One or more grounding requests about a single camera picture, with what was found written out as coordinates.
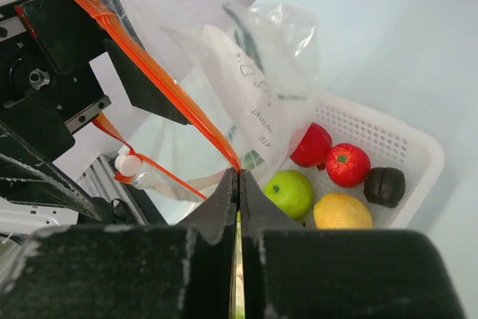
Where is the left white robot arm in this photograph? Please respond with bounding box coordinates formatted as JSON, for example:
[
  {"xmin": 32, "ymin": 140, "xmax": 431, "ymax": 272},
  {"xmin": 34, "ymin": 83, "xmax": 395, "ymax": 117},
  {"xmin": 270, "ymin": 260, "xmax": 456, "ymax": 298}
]
[{"xmin": 1, "ymin": 0, "xmax": 187, "ymax": 235}]

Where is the light blue table mat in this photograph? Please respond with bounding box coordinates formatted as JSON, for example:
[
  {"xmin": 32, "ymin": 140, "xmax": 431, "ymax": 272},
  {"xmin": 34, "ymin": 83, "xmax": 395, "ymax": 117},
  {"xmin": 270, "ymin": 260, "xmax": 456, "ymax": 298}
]
[{"xmin": 258, "ymin": 0, "xmax": 477, "ymax": 318}]

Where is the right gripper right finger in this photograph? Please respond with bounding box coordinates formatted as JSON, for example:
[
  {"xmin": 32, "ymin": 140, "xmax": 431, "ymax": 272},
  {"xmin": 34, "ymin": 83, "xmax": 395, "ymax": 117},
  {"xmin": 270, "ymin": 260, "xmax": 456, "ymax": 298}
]
[{"xmin": 238, "ymin": 170, "xmax": 465, "ymax": 318}]

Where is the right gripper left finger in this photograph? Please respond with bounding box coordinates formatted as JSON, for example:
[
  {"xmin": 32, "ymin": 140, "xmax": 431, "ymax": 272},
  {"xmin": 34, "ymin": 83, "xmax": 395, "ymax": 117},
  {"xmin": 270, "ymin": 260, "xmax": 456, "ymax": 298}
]
[{"xmin": 1, "ymin": 170, "xmax": 238, "ymax": 318}]

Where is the clear orange zip bag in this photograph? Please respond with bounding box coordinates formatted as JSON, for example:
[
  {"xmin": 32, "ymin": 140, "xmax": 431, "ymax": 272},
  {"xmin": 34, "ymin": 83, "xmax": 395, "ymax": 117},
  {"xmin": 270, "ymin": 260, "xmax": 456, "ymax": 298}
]
[{"xmin": 76, "ymin": 0, "xmax": 319, "ymax": 202}]

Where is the yellow lemon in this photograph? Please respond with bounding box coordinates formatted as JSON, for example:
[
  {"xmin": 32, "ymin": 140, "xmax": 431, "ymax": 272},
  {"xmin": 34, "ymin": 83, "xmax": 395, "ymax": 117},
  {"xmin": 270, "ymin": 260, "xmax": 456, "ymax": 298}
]
[{"xmin": 313, "ymin": 193, "xmax": 373, "ymax": 229}]

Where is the dark purple fruit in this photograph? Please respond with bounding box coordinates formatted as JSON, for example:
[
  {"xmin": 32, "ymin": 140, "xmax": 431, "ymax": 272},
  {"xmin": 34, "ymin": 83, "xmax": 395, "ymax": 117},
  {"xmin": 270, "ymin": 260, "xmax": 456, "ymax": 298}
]
[{"xmin": 363, "ymin": 167, "xmax": 406, "ymax": 208}]

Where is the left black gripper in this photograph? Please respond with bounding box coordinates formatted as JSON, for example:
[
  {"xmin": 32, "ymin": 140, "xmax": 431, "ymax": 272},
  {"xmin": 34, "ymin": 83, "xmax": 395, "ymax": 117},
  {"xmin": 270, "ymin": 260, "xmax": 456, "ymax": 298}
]
[{"xmin": 1, "ymin": 0, "xmax": 189, "ymax": 161}]

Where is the clear plastic basket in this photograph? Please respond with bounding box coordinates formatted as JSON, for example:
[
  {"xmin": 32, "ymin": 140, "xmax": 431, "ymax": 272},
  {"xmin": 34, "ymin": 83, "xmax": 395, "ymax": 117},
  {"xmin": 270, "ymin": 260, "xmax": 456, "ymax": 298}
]
[{"xmin": 282, "ymin": 91, "xmax": 444, "ymax": 229}]

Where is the red tomato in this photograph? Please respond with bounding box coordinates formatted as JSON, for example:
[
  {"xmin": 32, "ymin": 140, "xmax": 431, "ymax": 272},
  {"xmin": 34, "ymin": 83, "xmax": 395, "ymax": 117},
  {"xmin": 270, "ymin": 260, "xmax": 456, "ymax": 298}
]
[
  {"xmin": 290, "ymin": 123, "xmax": 332, "ymax": 170},
  {"xmin": 317, "ymin": 143, "xmax": 371, "ymax": 188}
]

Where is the green apple upper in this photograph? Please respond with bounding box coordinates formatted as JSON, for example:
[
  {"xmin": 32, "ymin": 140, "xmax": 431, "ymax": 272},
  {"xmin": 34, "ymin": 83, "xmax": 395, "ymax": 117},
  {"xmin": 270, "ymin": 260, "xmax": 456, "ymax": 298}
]
[{"xmin": 263, "ymin": 170, "xmax": 315, "ymax": 220}]

